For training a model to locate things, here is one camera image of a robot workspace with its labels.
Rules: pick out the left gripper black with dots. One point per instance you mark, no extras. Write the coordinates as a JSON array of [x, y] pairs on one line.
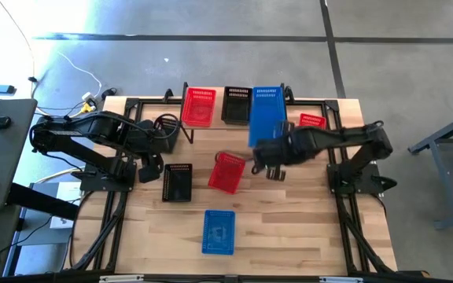
[[149, 169]]

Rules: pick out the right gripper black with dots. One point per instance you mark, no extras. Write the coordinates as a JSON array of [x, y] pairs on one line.
[[279, 153]]

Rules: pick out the black plastic slotted basket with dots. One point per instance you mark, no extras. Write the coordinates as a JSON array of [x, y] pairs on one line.
[[171, 133], [236, 112], [177, 184]]

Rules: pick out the blue plastic slotted basket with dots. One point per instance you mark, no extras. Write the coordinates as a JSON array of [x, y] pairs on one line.
[[218, 232], [267, 94], [264, 129]]

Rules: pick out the red plastic slotted basket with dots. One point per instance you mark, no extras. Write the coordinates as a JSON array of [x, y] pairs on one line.
[[199, 110], [312, 120], [226, 175]]

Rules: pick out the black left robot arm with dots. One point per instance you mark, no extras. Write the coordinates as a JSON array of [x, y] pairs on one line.
[[93, 126]]

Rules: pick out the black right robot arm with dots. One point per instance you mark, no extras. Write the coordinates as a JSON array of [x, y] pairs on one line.
[[340, 135]]

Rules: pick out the wooden shelf with black legs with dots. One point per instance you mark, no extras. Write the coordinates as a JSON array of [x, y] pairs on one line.
[[218, 114]]

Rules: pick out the white box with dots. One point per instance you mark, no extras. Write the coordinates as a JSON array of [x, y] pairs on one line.
[[69, 192]]

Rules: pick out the white paper sheet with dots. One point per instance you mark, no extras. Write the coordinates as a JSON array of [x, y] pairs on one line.
[[60, 223]]

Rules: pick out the black desk leg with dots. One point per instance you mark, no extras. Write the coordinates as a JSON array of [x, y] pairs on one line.
[[41, 202]]

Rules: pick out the grey desk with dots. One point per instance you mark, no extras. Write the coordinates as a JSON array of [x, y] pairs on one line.
[[6, 157]]

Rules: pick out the small black desk device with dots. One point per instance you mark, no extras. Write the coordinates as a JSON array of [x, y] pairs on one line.
[[1, 122]]

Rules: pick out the black aluminium table frame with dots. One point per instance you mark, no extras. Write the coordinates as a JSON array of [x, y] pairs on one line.
[[155, 103]]

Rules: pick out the black frame clamp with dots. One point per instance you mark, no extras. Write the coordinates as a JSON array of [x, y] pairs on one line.
[[167, 95], [289, 94]]

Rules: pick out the silver frame bracket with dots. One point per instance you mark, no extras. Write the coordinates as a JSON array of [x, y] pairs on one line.
[[340, 280], [122, 279]]

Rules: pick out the grey-blue metal table frame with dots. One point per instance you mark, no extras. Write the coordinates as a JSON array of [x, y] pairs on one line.
[[443, 131]]

